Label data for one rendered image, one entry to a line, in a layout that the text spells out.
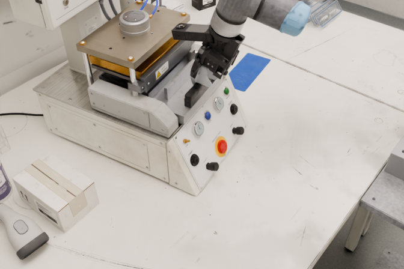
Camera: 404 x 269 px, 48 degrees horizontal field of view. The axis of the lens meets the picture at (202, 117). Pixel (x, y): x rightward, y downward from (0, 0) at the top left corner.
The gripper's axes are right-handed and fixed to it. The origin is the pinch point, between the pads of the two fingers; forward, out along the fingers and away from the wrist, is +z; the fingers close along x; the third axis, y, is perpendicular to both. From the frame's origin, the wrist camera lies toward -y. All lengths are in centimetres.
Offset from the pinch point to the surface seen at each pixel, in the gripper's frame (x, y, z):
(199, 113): -2.2, 5.7, 7.5
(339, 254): 37, 79, 78
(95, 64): -9.8, -24.2, 5.9
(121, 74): -9.8, -15.9, 3.1
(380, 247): 49, 93, 73
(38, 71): 7, -58, 48
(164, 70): -2.9, -7.6, 0.3
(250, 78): 39.7, 9.1, 23.6
